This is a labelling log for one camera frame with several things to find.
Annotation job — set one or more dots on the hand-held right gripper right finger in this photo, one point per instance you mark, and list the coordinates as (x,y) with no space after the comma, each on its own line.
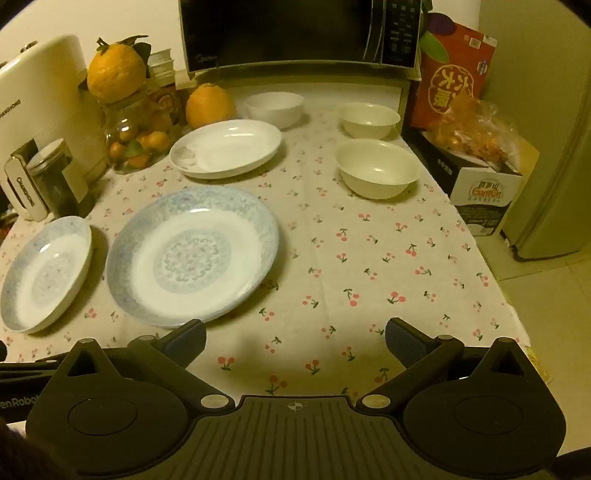
(399,340)

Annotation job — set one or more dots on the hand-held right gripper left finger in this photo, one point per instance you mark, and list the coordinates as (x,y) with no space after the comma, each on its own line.
(185,340)

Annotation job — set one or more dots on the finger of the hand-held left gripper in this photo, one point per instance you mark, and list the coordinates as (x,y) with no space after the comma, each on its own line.
(32,365)

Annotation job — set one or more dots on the large blue patterned plate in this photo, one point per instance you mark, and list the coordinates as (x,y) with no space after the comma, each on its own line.
(194,258)

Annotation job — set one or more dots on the small blue patterned plate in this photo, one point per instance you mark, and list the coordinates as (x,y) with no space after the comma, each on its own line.
(46,274)

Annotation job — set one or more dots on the cream bowl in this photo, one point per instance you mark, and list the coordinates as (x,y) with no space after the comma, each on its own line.
(376,168)
(368,119)

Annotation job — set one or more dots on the plain white plate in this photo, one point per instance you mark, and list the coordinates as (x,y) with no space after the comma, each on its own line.
(226,147)

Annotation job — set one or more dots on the white bowl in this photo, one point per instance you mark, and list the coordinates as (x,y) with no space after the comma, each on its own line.
(273,107)

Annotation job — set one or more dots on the cherry print tablecloth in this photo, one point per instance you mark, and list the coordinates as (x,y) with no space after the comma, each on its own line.
(323,258)

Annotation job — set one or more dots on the black and white cardboard box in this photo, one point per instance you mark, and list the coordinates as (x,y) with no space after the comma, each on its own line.
(480,194)

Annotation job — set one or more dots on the glass jar with metal lid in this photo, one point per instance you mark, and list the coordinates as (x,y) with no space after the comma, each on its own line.
(53,180)

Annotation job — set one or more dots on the glass jar of kumquats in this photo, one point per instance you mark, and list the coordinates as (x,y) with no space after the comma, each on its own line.
(134,134)

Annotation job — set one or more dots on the plastic bag of oranges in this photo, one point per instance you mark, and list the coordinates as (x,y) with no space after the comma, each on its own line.
(480,134)

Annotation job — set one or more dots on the jar with orange label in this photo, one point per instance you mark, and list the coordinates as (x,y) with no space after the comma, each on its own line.
(167,99)

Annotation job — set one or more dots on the beige refrigerator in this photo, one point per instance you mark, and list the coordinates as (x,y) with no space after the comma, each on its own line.
(554,138)

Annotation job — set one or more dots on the red printed carton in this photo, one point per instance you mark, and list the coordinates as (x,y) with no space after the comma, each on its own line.
(452,78)

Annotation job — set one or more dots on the white kitchen appliance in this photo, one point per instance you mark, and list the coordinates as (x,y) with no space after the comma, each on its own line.
(46,92)

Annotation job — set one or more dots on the stack of white cups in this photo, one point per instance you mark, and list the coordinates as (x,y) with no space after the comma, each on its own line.
(161,62)

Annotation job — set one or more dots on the orange citrus fruit with leaves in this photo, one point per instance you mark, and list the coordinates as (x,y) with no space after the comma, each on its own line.
(115,69)

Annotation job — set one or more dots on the black microwave oven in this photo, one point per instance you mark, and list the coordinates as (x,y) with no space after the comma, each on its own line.
(286,32)

